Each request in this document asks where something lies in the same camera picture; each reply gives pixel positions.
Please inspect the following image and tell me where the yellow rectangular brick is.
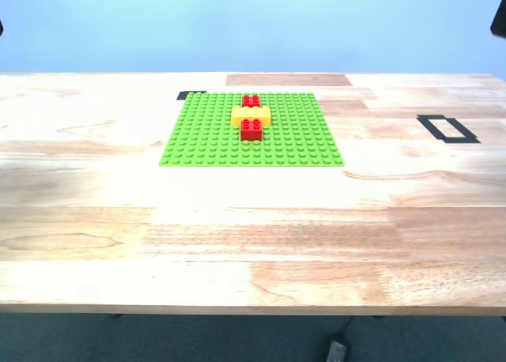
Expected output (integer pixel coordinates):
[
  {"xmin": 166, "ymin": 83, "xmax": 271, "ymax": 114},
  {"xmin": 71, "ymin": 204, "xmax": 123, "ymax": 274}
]
[{"xmin": 230, "ymin": 105, "xmax": 273, "ymax": 127}]

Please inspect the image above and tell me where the green studded baseplate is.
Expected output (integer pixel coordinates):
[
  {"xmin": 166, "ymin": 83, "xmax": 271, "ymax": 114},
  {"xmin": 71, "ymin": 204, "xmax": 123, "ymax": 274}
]
[{"xmin": 158, "ymin": 92, "xmax": 346, "ymax": 168}]

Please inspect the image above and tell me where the black power adapter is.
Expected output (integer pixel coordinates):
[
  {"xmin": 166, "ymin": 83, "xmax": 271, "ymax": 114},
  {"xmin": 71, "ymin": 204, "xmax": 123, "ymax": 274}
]
[{"xmin": 326, "ymin": 340, "xmax": 348, "ymax": 362}]

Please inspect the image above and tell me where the thin black floor cable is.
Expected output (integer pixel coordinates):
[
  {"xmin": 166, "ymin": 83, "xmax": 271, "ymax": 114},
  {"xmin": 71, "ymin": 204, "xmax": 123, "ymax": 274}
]
[{"xmin": 338, "ymin": 315, "xmax": 355, "ymax": 343}]

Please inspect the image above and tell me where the black tape rectangle frame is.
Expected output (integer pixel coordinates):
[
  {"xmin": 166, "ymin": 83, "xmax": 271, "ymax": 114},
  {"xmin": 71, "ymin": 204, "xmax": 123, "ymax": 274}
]
[{"xmin": 416, "ymin": 114, "xmax": 482, "ymax": 145}]

